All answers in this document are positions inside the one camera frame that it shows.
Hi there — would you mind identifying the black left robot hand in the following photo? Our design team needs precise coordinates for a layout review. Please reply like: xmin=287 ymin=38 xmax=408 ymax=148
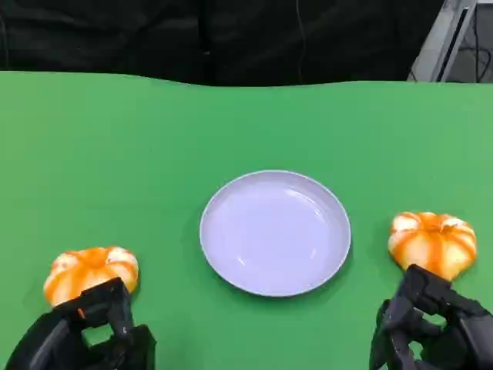
xmin=5 ymin=276 xmax=157 ymax=370

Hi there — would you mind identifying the lilac plate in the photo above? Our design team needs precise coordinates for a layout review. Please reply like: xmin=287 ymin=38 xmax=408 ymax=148
xmin=199 ymin=170 xmax=352 ymax=298

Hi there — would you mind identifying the orange white toy bread roll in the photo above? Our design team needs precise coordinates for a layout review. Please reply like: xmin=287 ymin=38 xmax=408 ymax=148
xmin=42 ymin=246 xmax=139 ymax=308
xmin=387 ymin=210 xmax=478 ymax=281

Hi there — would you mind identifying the black drape backdrop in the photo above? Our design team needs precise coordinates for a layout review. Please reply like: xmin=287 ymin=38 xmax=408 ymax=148
xmin=0 ymin=0 xmax=446 ymax=88

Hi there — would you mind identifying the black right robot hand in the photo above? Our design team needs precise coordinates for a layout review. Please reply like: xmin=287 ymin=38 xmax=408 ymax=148
xmin=368 ymin=264 xmax=493 ymax=370

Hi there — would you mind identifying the black looped floor cable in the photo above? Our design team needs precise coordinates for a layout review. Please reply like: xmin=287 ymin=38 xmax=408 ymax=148
xmin=470 ymin=36 xmax=493 ymax=83

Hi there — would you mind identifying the grey metal frame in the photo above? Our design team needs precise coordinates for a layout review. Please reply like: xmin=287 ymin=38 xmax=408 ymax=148
xmin=407 ymin=0 xmax=481 ymax=82

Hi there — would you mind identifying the green table cloth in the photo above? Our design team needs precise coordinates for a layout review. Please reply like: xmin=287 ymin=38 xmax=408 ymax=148
xmin=0 ymin=70 xmax=493 ymax=370

